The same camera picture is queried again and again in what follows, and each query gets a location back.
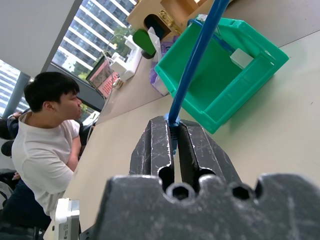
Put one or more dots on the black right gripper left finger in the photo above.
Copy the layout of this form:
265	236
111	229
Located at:
152	150

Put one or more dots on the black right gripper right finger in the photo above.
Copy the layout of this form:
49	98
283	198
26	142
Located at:
202	152

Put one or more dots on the green plastic bin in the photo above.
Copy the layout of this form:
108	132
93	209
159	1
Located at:
220	75

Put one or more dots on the white coupler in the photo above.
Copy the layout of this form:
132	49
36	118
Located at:
241	58

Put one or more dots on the purple plastic bag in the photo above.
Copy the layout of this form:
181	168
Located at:
160	67

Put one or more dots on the laptop with red screen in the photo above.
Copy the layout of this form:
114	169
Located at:
101	75

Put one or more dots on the white power adapter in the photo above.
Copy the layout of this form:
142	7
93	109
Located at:
125	62

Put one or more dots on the person in white t-shirt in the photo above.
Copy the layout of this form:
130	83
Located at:
47	140

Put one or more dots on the green and black cylinder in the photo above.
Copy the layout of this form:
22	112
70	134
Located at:
145	41

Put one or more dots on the white device with label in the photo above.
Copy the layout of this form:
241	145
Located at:
66	220

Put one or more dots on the wooden box with brass latch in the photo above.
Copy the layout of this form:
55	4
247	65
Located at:
170	15

